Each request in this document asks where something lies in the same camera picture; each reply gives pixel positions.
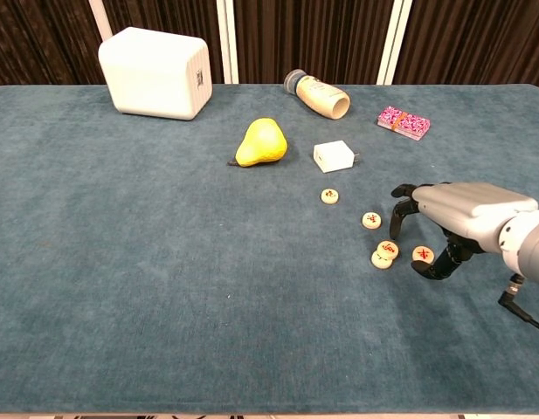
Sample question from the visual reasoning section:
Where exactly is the teal velvet tablecloth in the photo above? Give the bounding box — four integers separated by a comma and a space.
0, 82, 539, 416

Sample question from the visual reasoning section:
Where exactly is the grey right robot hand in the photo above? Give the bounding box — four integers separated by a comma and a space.
389, 182, 539, 280

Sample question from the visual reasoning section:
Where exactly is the white rounded plastic box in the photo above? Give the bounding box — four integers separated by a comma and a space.
97, 25, 213, 121

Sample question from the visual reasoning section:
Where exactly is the white cube wall charger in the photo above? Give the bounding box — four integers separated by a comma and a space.
313, 140, 362, 175

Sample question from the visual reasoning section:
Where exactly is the yellow pear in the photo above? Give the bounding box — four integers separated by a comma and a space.
225, 117, 289, 168

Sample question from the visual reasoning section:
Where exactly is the beige squeeze sauce bottle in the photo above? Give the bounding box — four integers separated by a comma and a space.
282, 68, 352, 121

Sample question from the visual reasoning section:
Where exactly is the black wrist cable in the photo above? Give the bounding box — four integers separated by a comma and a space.
497, 273, 539, 336

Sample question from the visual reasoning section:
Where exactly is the pink patterned card deck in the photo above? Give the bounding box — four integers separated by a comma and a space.
376, 106, 432, 141

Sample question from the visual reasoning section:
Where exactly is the white partition frame post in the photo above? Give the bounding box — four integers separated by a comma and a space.
87, 0, 113, 41
216, 0, 239, 85
376, 0, 413, 86

